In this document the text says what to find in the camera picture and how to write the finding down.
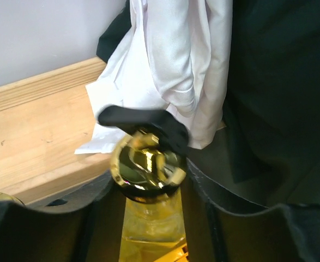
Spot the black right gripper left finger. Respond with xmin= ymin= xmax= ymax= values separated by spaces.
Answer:
xmin=0 ymin=172 xmax=125 ymax=261

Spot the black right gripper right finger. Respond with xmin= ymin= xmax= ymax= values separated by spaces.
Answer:
xmin=181 ymin=163 xmax=320 ymax=261

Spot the clear bottle red label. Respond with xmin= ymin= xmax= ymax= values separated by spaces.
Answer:
xmin=97 ymin=105 xmax=190 ymax=262

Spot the clear bottle gold pourer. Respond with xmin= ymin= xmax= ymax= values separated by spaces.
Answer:
xmin=0 ymin=192 xmax=25 ymax=206

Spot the yellow bin back right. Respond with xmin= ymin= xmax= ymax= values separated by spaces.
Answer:
xmin=170 ymin=243 xmax=189 ymax=262

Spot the dark green jacket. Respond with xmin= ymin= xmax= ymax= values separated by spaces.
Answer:
xmin=96 ymin=1 xmax=320 ymax=206

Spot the white crumpled cloth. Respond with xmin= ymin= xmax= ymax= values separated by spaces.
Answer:
xmin=86 ymin=1 xmax=233 ymax=150

